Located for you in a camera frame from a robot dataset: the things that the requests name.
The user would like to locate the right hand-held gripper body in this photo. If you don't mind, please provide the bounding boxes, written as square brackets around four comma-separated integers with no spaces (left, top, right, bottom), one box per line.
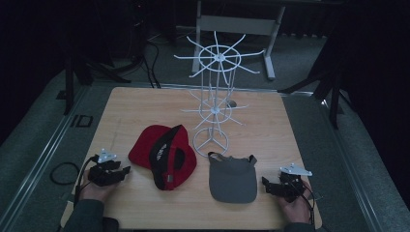
[277,162,313,204]

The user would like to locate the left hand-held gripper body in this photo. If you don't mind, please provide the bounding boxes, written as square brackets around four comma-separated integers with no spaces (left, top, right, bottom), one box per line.
[87,148,118,188]

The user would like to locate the red and black cap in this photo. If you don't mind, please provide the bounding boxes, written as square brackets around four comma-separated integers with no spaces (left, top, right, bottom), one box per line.
[128,124,198,191]

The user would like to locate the white wire hat rack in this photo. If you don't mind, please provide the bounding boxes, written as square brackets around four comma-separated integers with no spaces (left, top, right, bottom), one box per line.
[173,30,266,159]

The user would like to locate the person's left hand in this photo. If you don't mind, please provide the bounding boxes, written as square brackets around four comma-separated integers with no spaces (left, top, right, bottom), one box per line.
[78,169,119,204]

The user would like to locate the person's right hand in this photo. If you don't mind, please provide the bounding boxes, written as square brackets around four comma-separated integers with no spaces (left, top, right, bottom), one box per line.
[278,180,314,224]

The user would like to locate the black metal stand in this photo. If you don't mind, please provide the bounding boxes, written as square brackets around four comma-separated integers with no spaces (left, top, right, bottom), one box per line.
[63,56,132,116]
[278,62,357,131]

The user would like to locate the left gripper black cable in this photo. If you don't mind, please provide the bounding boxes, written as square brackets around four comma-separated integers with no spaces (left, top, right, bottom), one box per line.
[73,154,101,209]

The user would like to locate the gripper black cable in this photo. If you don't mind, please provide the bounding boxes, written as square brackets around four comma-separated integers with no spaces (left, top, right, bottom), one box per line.
[298,180,317,226]
[73,154,101,209]

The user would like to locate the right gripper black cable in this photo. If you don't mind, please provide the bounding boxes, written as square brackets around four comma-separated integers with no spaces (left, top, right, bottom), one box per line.
[298,180,317,226]

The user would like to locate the coiled black cable loop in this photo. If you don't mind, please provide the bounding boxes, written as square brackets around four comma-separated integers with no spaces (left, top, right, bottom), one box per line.
[49,161,81,187]

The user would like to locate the black floor bracket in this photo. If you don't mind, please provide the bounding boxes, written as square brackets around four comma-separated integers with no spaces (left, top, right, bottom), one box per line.
[70,113,95,129]

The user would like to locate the black floor cables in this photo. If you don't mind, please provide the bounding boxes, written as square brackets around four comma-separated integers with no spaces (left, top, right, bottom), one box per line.
[140,40,162,89]

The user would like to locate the white metal desk frame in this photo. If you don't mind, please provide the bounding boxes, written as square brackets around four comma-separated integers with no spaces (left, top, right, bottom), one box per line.
[191,0,286,81]

